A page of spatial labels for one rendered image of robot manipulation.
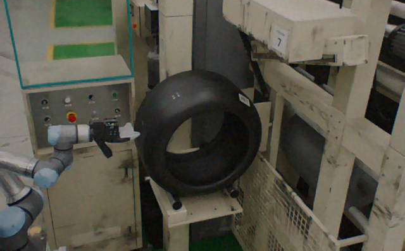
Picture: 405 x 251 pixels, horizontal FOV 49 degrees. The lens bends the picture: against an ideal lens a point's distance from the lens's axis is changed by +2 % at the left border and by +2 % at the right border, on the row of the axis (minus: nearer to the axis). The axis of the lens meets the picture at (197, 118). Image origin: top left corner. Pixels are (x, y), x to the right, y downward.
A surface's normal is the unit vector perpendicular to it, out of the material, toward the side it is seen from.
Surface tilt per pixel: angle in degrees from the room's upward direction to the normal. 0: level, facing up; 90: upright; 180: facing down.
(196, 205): 0
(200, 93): 43
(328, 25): 90
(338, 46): 90
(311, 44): 90
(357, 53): 72
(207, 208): 0
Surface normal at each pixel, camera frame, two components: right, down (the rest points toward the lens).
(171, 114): -0.22, -0.13
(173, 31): 0.32, 0.45
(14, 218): 0.00, -0.82
